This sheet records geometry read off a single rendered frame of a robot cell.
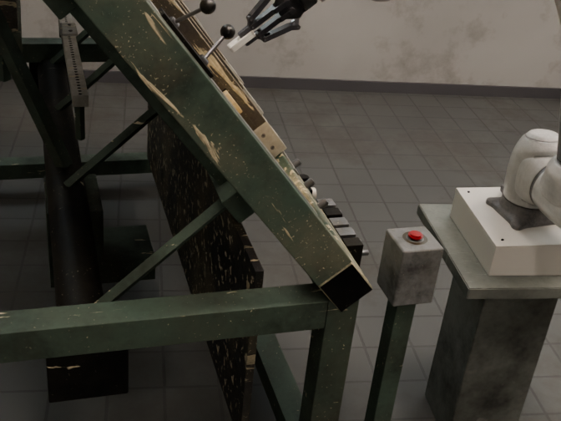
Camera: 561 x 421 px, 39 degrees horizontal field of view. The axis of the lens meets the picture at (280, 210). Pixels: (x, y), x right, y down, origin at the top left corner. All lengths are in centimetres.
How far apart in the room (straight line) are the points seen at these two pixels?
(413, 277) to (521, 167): 51
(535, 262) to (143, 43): 136
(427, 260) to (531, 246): 40
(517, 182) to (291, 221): 81
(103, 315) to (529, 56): 467
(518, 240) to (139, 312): 112
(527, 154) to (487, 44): 363
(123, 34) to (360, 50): 418
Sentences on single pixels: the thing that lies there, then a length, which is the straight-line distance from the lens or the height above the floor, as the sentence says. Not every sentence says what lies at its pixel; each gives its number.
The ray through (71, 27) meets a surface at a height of 103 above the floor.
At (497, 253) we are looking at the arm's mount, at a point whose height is 83.
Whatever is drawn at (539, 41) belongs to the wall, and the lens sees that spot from 619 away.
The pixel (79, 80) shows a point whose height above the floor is 102.
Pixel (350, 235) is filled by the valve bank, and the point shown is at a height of 76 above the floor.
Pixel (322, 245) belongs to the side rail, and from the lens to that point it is 200.
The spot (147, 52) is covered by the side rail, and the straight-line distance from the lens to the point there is 168.
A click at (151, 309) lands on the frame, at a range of 204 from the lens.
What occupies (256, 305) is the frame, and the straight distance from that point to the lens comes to 207.
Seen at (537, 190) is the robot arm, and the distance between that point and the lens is 239.
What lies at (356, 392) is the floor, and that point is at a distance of 306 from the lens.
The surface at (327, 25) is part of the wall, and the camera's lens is 564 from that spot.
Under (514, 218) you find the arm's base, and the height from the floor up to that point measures 88.
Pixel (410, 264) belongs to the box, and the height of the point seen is 89.
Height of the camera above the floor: 201
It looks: 29 degrees down
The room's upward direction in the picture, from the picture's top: 6 degrees clockwise
